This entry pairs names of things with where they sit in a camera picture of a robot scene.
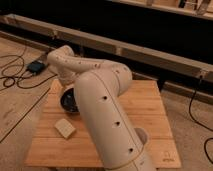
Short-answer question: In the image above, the wooden board table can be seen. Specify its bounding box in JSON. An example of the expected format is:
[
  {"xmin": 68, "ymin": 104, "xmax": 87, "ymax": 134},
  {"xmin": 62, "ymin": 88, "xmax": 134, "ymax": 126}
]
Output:
[{"xmin": 25, "ymin": 80, "xmax": 181, "ymax": 168}]

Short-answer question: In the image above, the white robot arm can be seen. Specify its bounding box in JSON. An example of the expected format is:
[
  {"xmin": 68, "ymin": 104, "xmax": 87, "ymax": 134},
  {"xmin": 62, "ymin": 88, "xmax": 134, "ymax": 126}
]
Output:
[{"xmin": 47, "ymin": 45, "xmax": 156, "ymax": 171}]

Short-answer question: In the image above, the black cable on right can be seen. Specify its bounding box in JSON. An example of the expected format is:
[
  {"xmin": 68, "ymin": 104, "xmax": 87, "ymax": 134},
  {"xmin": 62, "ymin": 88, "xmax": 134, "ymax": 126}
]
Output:
[{"xmin": 188, "ymin": 75, "xmax": 213, "ymax": 165}]

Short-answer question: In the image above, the beige sponge block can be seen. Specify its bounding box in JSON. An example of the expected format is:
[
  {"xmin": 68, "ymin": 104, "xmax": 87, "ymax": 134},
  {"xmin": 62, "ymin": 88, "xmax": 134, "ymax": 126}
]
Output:
[{"xmin": 54, "ymin": 119, "xmax": 76, "ymax": 139}]

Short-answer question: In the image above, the black cable on left floor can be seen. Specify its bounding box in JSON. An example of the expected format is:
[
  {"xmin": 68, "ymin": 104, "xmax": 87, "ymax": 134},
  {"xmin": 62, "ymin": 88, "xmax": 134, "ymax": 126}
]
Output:
[{"xmin": 0, "ymin": 46, "xmax": 58, "ymax": 90}]

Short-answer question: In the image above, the long wooden beam frame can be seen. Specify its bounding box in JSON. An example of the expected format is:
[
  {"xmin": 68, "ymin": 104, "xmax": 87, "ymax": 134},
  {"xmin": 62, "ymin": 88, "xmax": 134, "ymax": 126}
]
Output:
[{"xmin": 0, "ymin": 14, "xmax": 213, "ymax": 103}]

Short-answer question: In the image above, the blue power adapter box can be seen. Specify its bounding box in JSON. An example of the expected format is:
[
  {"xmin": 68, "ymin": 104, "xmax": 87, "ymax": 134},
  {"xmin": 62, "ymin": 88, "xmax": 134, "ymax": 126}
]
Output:
[{"xmin": 27, "ymin": 61, "xmax": 45, "ymax": 74}]

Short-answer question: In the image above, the dark ceramic bowl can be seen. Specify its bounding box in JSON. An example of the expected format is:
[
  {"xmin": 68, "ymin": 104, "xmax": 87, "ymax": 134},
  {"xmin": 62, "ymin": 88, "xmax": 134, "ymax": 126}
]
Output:
[{"xmin": 60, "ymin": 88, "xmax": 79, "ymax": 113}]

